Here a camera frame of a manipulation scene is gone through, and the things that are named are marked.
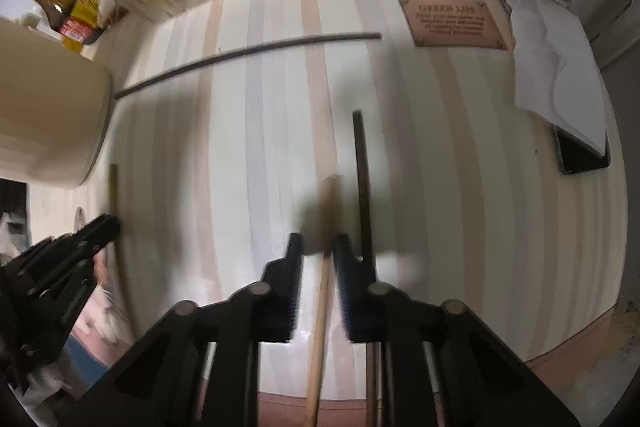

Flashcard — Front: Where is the dark brown chopstick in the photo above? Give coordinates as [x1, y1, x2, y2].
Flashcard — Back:
[352, 110, 385, 427]

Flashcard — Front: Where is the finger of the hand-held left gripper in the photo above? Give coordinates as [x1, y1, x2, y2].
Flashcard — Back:
[20, 214, 121, 260]
[30, 231, 121, 308]

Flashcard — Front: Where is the brown label patch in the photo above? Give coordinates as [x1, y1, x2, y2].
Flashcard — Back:
[398, 0, 511, 52]

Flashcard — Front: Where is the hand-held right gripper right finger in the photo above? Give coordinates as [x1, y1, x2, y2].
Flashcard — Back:
[333, 233, 582, 427]

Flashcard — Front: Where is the white paper receipt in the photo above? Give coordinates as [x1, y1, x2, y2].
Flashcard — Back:
[501, 0, 609, 156]

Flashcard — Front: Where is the beige utensil holder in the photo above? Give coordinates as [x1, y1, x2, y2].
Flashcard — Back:
[0, 18, 114, 188]

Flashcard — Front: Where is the light wooden chopstick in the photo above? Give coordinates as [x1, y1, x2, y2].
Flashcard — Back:
[301, 176, 342, 427]

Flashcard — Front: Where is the black phone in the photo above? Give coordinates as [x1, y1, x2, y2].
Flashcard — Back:
[552, 123, 612, 176]

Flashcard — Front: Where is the thin dark grey chopstick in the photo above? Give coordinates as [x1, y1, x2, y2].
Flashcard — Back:
[113, 32, 383, 100]

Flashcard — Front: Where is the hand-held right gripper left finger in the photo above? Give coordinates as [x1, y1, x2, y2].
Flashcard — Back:
[54, 233, 305, 427]

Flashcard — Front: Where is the brown wooden chopstick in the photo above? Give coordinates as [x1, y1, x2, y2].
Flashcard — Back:
[108, 163, 132, 308]

